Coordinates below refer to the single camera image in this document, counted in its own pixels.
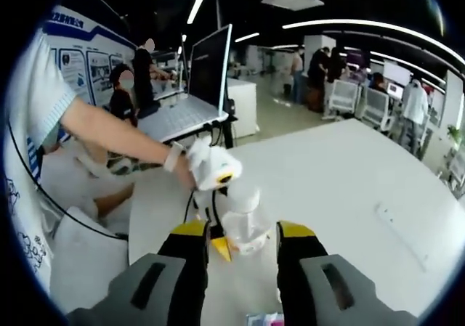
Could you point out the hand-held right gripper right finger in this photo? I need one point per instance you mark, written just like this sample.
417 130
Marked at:
298 268

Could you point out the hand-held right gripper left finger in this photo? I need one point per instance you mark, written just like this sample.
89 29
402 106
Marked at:
181 268

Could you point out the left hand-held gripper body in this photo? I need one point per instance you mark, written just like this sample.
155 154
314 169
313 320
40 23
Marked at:
214 162

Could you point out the clear water bottle red label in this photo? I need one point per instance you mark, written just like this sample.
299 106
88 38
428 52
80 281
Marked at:
247 224

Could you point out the blue tissue packet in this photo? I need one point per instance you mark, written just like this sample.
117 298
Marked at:
265 320

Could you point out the person's left hand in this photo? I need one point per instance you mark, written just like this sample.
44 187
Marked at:
186 173

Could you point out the black laptop stand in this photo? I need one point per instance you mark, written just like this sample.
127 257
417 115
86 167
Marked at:
228 133

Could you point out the white cabinet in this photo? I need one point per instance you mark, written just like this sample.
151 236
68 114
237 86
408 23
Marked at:
243 108

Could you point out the white laptop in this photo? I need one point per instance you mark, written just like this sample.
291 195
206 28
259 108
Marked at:
210 68

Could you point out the white table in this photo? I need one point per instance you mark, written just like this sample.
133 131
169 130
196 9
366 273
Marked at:
345 181

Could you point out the person's light trousers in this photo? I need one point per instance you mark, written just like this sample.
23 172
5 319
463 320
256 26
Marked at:
72 181

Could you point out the white mesh office chair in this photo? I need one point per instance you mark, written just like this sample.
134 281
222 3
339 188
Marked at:
343 97
378 106

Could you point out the bright monitor screen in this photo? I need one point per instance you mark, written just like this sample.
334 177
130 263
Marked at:
397 72

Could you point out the green potted plant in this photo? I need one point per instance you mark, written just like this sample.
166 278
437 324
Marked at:
456 133

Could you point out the curved ceiling light strip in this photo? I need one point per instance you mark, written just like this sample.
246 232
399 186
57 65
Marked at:
381 26

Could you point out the wall poster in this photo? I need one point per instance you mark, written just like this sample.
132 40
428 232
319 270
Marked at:
72 61

